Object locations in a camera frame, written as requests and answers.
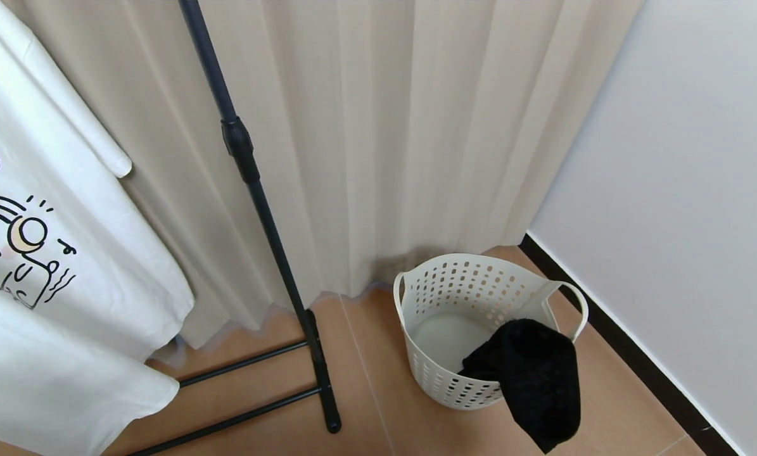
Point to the white garment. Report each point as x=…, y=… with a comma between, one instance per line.
x=68, y=316

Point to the black garment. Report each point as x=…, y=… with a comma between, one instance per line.
x=536, y=380

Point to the beige curtain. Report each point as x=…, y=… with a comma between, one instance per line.
x=384, y=126

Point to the black clothes rack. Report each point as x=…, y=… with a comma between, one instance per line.
x=239, y=142

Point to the white laundry basket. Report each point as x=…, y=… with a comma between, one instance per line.
x=429, y=361

